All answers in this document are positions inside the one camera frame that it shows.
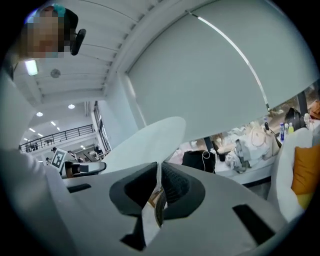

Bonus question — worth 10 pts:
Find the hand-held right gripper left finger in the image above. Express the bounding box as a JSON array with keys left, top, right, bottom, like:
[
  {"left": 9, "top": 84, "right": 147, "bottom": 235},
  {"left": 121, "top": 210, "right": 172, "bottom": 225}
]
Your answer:
[{"left": 62, "top": 161, "right": 159, "bottom": 256}]

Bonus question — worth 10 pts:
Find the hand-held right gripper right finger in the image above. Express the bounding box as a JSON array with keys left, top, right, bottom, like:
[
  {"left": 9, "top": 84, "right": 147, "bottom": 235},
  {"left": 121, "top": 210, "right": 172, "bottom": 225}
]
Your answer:
[{"left": 146, "top": 161, "right": 297, "bottom": 256}]

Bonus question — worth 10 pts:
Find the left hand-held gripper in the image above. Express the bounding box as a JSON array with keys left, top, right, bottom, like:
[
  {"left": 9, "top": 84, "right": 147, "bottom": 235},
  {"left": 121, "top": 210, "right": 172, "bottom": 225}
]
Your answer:
[{"left": 49, "top": 147, "right": 108, "bottom": 179}]

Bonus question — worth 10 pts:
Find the dark wicker chair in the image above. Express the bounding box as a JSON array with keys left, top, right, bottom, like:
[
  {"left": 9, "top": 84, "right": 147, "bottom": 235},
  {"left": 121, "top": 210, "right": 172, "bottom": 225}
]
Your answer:
[{"left": 154, "top": 191, "right": 168, "bottom": 229}]

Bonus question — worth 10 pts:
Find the white round armchair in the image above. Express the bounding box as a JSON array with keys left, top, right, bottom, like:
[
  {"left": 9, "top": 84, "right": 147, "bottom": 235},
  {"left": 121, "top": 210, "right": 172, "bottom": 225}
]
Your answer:
[{"left": 267, "top": 127, "right": 320, "bottom": 223}]

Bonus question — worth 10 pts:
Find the black balcony railing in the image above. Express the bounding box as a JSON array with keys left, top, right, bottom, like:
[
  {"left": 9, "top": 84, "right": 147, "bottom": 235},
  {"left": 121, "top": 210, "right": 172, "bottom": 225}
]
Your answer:
[{"left": 19, "top": 124, "right": 96, "bottom": 153}]

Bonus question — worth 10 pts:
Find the black jacket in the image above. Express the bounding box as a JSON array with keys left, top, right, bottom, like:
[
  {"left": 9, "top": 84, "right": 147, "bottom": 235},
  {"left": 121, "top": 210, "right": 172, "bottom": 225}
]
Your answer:
[{"left": 181, "top": 149, "right": 216, "bottom": 174}]

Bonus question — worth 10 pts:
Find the grey cloth pile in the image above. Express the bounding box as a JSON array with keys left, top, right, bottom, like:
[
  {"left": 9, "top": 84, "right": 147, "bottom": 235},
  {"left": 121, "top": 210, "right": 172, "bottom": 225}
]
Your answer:
[{"left": 226, "top": 138, "right": 253, "bottom": 174}]

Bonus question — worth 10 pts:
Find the pink translucent bag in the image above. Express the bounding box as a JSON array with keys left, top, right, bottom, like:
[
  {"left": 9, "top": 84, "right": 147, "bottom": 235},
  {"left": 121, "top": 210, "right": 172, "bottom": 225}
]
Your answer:
[{"left": 171, "top": 147, "right": 187, "bottom": 164}]

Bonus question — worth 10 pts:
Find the yellow pillow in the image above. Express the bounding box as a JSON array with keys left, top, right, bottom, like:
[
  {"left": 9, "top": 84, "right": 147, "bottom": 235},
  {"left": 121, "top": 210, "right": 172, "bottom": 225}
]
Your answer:
[{"left": 296, "top": 192, "right": 315, "bottom": 211}]

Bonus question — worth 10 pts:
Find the orange pillow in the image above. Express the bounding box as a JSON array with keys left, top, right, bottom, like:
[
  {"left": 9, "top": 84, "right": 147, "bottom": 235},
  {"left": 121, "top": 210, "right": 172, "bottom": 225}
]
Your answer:
[{"left": 291, "top": 144, "right": 320, "bottom": 196}]

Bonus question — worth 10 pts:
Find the long ceiling light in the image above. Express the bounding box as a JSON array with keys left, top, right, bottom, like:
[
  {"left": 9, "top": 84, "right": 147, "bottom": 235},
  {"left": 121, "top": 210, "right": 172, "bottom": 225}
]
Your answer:
[{"left": 24, "top": 59, "right": 39, "bottom": 76}]

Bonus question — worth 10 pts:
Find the grey roller blind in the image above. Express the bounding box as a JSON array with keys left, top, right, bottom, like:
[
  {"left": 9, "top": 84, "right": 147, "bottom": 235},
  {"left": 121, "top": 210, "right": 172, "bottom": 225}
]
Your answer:
[
  {"left": 124, "top": 6, "right": 270, "bottom": 141},
  {"left": 189, "top": 0, "right": 320, "bottom": 111}
]

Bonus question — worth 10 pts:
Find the black backpack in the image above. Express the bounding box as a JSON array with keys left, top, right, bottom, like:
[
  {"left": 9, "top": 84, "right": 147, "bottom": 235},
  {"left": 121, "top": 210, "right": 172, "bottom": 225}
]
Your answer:
[{"left": 284, "top": 107, "right": 307, "bottom": 131}]

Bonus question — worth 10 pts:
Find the person's head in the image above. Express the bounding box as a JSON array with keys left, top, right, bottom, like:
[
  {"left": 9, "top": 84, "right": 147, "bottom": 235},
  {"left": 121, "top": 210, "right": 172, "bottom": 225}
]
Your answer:
[{"left": 18, "top": 5, "right": 80, "bottom": 60}]

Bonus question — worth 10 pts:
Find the orange cloth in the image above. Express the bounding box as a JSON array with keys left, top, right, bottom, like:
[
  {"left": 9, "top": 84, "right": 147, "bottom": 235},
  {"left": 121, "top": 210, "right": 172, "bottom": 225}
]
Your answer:
[{"left": 308, "top": 99, "right": 320, "bottom": 121}]

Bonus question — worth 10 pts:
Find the teal hair clip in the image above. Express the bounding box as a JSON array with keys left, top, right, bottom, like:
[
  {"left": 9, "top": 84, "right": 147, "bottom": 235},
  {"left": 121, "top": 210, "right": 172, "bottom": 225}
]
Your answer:
[{"left": 48, "top": 5, "right": 66, "bottom": 17}]

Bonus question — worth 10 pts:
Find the white earphone cable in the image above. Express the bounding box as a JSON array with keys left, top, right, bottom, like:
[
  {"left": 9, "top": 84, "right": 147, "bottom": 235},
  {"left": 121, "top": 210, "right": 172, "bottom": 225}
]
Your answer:
[{"left": 201, "top": 150, "right": 211, "bottom": 173}]

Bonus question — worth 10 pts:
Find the white handled bag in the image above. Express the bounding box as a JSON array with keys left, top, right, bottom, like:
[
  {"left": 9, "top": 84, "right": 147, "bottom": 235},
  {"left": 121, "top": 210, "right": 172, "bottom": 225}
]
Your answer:
[{"left": 246, "top": 119, "right": 281, "bottom": 161}]

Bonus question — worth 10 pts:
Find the black head-worn camera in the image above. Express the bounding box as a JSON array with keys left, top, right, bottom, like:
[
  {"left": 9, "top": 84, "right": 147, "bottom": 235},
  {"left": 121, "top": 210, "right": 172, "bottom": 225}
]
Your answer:
[{"left": 70, "top": 28, "right": 87, "bottom": 56}]

